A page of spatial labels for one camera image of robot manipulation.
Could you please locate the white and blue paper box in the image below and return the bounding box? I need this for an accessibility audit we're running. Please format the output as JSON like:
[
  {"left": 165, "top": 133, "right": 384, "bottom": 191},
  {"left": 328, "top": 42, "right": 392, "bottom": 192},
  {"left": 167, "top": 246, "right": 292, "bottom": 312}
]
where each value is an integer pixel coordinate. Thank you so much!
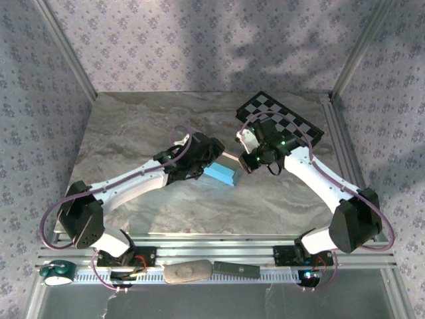
[{"left": 203, "top": 151, "right": 242, "bottom": 188}]

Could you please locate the black and white checkerboard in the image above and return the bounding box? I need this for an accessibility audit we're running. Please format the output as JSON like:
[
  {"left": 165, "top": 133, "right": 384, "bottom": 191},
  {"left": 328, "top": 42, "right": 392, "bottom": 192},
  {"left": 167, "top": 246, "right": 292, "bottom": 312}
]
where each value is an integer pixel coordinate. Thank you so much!
[{"left": 234, "top": 90, "right": 325, "bottom": 156}]

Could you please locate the grey oval pad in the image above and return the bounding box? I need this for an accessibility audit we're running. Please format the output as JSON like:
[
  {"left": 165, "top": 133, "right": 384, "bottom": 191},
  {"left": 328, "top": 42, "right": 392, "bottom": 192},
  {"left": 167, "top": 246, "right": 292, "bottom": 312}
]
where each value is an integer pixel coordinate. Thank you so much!
[{"left": 163, "top": 259, "right": 213, "bottom": 285}]

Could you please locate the dark metal bar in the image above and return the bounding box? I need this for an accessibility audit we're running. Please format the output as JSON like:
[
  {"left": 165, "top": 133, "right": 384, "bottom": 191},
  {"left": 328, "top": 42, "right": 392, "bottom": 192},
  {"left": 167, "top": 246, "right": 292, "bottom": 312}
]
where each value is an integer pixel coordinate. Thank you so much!
[{"left": 212, "top": 261, "right": 260, "bottom": 280}]

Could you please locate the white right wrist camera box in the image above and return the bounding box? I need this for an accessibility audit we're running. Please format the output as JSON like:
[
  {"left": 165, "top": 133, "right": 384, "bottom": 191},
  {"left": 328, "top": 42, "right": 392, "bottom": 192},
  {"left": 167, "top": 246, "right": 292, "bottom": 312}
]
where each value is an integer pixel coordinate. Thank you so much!
[{"left": 235, "top": 128, "right": 260, "bottom": 156}]

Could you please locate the aluminium side rail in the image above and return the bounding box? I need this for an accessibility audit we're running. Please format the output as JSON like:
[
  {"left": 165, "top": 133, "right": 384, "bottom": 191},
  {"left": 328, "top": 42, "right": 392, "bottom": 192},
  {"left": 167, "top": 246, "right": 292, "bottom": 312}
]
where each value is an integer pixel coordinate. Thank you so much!
[{"left": 320, "top": 94, "right": 376, "bottom": 240}]

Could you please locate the aluminium frame rail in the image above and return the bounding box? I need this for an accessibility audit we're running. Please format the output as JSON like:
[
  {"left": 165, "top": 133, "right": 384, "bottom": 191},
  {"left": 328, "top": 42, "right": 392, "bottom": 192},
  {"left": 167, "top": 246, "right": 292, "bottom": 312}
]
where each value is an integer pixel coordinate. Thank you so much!
[{"left": 37, "top": 234, "right": 398, "bottom": 270}]

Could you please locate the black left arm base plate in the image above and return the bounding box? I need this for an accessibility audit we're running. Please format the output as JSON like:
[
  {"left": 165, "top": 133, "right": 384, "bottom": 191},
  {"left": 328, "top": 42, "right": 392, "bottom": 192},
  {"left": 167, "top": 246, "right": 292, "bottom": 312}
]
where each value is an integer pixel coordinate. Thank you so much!
[{"left": 96, "top": 246, "right": 157, "bottom": 267}]

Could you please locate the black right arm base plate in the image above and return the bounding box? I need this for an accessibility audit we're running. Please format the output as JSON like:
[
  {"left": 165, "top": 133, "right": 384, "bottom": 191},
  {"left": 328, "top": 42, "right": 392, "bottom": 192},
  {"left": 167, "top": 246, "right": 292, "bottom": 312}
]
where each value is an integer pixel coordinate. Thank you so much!
[{"left": 272, "top": 245, "right": 335, "bottom": 267}]

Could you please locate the white slotted cable duct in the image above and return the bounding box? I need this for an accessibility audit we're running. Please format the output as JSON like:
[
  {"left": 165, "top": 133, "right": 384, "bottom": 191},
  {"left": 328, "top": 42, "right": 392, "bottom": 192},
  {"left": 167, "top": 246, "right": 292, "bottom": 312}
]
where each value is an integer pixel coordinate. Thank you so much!
[{"left": 71, "top": 267, "right": 305, "bottom": 285}]

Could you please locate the aluminium corner post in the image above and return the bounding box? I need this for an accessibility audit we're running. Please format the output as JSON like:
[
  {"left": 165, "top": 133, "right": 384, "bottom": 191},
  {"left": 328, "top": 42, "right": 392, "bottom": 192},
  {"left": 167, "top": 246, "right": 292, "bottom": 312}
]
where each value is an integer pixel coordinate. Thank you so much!
[
  {"left": 330, "top": 0, "right": 396, "bottom": 99},
  {"left": 33, "top": 0, "right": 99, "bottom": 100}
]

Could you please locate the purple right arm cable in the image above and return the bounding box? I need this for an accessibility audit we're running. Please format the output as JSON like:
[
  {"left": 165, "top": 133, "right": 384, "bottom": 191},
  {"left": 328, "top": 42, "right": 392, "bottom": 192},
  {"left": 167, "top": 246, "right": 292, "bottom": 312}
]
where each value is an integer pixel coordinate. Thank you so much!
[{"left": 238, "top": 111, "right": 396, "bottom": 293}]

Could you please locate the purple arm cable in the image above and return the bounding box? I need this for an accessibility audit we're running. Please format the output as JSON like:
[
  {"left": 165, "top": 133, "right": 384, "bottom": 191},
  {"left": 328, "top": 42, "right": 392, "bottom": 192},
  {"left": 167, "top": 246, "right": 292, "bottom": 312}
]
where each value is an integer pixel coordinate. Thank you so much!
[
  {"left": 238, "top": 111, "right": 396, "bottom": 293},
  {"left": 39, "top": 125, "right": 193, "bottom": 293}
]

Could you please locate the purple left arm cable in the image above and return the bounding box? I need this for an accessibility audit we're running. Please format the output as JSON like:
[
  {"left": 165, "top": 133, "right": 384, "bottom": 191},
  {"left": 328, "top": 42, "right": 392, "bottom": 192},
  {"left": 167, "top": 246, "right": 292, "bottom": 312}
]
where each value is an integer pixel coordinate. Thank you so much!
[{"left": 39, "top": 125, "right": 193, "bottom": 293}]

